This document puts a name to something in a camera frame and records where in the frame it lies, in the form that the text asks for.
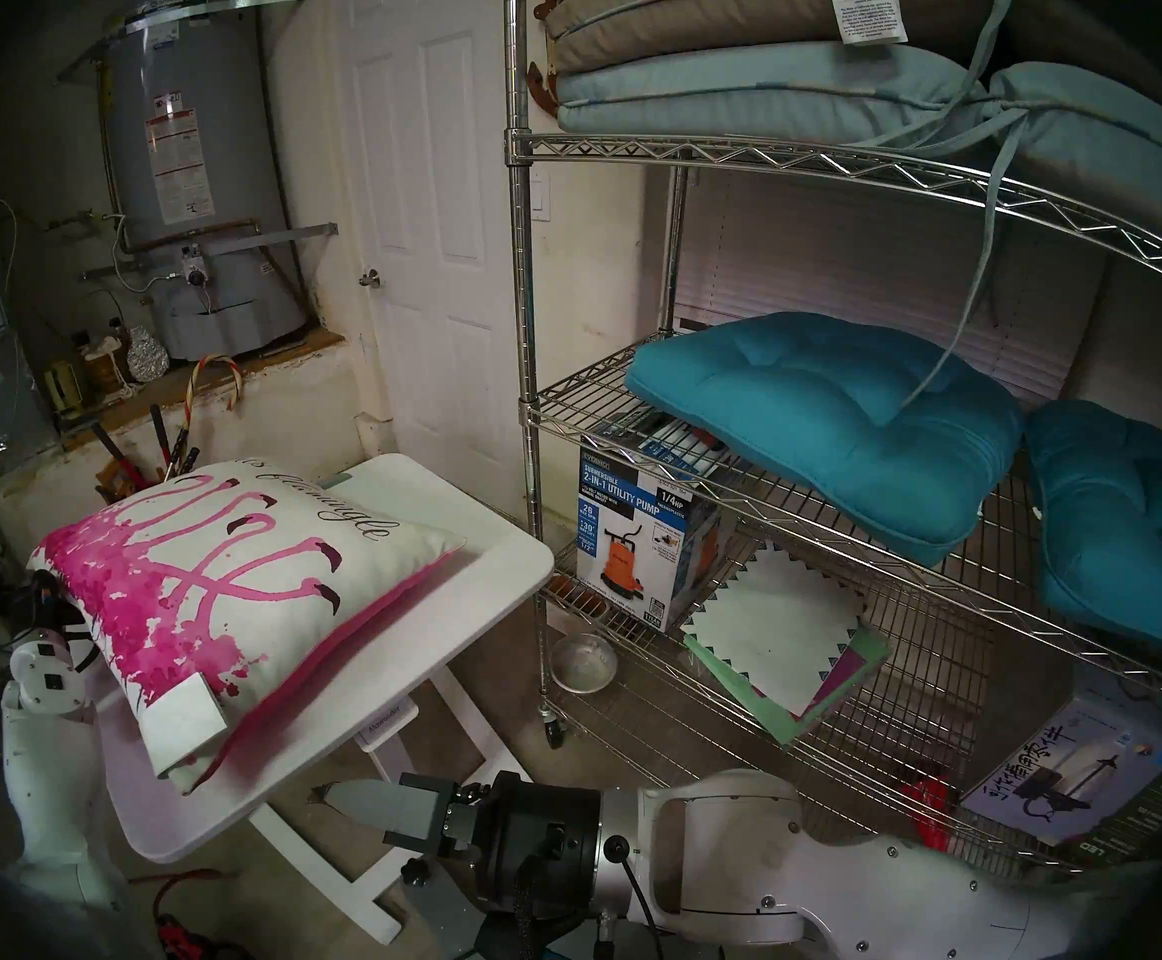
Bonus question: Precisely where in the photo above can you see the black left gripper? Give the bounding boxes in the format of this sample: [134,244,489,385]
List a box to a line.
[9,571,102,671]

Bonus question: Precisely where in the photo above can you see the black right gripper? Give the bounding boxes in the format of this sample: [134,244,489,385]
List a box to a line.
[309,769,607,921]

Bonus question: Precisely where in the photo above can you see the pink white flamingo cushion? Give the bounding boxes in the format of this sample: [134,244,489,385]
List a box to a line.
[29,458,467,797]

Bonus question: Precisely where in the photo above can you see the teal tufted seat cushion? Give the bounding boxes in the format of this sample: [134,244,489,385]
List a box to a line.
[626,313,1027,569]
[1026,400,1162,669]

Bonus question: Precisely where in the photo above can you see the light blue seat cushion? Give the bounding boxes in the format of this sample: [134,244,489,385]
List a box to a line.
[981,61,1162,269]
[556,43,992,141]

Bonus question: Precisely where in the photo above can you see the white cushion care label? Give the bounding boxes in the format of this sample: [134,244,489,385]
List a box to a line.
[829,0,910,47]

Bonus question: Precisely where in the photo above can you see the small metal bowl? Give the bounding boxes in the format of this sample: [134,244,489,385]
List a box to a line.
[549,633,620,695]

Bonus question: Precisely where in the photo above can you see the striped candy cane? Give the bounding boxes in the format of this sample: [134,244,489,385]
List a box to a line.
[184,355,244,434]

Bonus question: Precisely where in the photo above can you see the white folding table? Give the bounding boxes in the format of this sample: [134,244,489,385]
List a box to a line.
[91,453,557,947]

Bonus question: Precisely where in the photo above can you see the crumpled silver foil piece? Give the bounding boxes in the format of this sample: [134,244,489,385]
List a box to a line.
[128,326,172,384]

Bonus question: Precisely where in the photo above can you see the green paper sheet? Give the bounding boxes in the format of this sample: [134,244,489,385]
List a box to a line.
[683,628,892,747]

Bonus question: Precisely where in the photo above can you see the utility pump cardboard box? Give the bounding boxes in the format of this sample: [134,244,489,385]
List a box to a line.
[577,405,754,634]

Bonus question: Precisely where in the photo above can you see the white zigzag edged sheet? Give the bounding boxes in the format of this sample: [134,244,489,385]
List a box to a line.
[679,546,867,719]

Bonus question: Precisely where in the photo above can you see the grey water heater tank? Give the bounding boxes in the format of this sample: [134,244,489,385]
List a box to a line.
[101,0,314,362]

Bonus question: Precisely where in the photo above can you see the magenta paper sheet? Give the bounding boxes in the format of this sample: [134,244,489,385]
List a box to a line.
[796,643,872,719]

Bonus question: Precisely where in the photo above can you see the red plastic item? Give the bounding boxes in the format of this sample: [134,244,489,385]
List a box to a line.
[901,778,954,854]

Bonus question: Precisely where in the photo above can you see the white panel door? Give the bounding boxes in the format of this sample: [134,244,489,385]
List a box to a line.
[336,0,542,519]

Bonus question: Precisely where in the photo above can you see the box with Chinese print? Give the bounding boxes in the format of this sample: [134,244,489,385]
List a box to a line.
[961,698,1162,849]

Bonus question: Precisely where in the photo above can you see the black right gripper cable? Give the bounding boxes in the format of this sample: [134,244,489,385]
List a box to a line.
[604,836,664,934]

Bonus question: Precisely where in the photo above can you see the chrome wire shelf rack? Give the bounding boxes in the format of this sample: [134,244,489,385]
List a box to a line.
[503,0,1162,954]

